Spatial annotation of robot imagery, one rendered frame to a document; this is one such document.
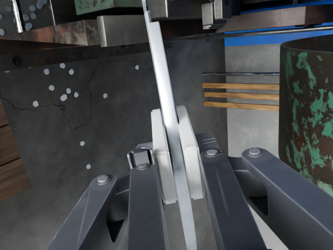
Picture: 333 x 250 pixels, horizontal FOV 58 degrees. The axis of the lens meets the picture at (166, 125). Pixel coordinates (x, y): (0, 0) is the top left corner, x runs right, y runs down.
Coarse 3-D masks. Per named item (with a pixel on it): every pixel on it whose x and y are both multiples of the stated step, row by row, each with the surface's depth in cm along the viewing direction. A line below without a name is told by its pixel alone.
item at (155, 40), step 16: (144, 0) 19; (160, 32) 18; (160, 48) 18; (160, 64) 18; (160, 80) 18; (160, 96) 18; (176, 128) 18; (176, 144) 18; (176, 160) 18; (176, 176) 19; (192, 224) 21; (192, 240) 22
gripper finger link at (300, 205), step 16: (256, 160) 13; (272, 160) 13; (256, 176) 12; (272, 176) 12; (288, 176) 11; (272, 192) 11; (288, 192) 10; (304, 192) 10; (320, 192) 10; (256, 208) 13; (272, 208) 12; (288, 208) 10; (304, 208) 10; (320, 208) 10; (272, 224) 12; (288, 224) 11; (304, 224) 10; (320, 224) 9; (288, 240) 11; (304, 240) 10; (320, 240) 9
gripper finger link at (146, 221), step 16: (128, 160) 14; (144, 160) 14; (144, 176) 13; (144, 192) 12; (128, 208) 11; (144, 208) 11; (160, 208) 11; (128, 224) 10; (144, 224) 10; (160, 224) 10; (128, 240) 10; (144, 240) 10; (160, 240) 9
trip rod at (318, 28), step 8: (248, 32) 102; (256, 32) 100; (264, 32) 98; (272, 32) 96; (280, 32) 95; (288, 32) 93; (296, 32) 92; (168, 40) 127; (176, 40) 124; (184, 40) 122; (192, 40) 119
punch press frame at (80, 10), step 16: (16, 0) 90; (80, 0) 68; (96, 0) 64; (112, 0) 60; (128, 0) 63; (240, 0) 85; (256, 0) 82; (272, 0) 81; (288, 0) 86; (304, 0) 92; (320, 0) 98; (16, 16) 91
